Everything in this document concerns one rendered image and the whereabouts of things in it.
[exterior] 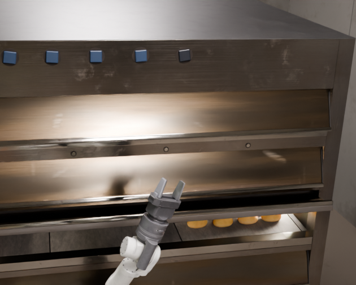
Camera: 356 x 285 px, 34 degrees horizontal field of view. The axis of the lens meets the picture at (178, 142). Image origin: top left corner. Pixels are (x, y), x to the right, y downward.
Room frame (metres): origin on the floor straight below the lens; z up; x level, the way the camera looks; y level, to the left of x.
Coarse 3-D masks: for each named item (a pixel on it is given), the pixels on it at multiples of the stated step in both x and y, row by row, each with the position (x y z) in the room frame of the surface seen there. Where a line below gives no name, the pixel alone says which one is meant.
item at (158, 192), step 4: (160, 180) 1.66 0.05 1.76; (164, 180) 1.65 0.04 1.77; (160, 184) 1.65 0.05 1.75; (164, 184) 1.64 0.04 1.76; (156, 188) 1.66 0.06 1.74; (160, 188) 1.64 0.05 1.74; (156, 192) 1.65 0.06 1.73; (160, 192) 1.64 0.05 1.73; (156, 196) 1.64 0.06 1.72; (160, 196) 1.64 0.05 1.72
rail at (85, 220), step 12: (264, 204) 2.18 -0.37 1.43; (276, 204) 2.18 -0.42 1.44; (288, 204) 2.19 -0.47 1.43; (300, 204) 2.20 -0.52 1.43; (312, 204) 2.21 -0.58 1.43; (324, 204) 2.22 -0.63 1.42; (108, 216) 2.02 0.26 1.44; (120, 216) 2.02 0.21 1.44; (132, 216) 2.03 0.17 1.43; (0, 228) 1.91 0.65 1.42
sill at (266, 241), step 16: (192, 240) 2.30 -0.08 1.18; (208, 240) 2.30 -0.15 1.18; (224, 240) 2.31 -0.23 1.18; (240, 240) 2.31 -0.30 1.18; (256, 240) 2.32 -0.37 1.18; (272, 240) 2.33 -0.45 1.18; (288, 240) 2.34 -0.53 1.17; (304, 240) 2.36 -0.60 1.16; (16, 256) 2.11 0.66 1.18; (32, 256) 2.11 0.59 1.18; (48, 256) 2.12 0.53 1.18; (64, 256) 2.12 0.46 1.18; (80, 256) 2.13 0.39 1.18; (96, 256) 2.14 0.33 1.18; (112, 256) 2.15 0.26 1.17; (160, 256) 2.20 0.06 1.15
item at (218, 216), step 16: (96, 208) 2.18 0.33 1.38; (112, 208) 2.18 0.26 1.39; (128, 208) 2.18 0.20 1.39; (144, 208) 2.18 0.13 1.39; (192, 208) 2.18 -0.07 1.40; (208, 208) 2.18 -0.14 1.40; (288, 208) 2.19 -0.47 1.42; (304, 208) 2.20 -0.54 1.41; (320, 208) 2.22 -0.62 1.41; (80, 224) 1.98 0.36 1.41; (96, 224) 1.99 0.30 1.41; (112, 224) 2.01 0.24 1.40; (128, 224) 2.02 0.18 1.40
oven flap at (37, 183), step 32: (64, 160) 2.14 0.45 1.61; (96, 160) 2.17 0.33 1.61; (128, 160) 2.20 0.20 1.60; (160, 160) 2.22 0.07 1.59; (192, 160) 2.25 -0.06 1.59; (224, 160) 2.28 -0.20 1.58; (256, 160) 2.32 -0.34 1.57; (288, 160) 2.35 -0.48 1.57; (320, 160) 2.38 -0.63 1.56; (0, 192) 2.04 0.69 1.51; (32, 192) 2.07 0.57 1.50; (64, 192) 2.10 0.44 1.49; (96, 192) 2.12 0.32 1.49; (128, 192) 2.15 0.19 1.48; (192, 192) 2.19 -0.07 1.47; (224, 192) 2.22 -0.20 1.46
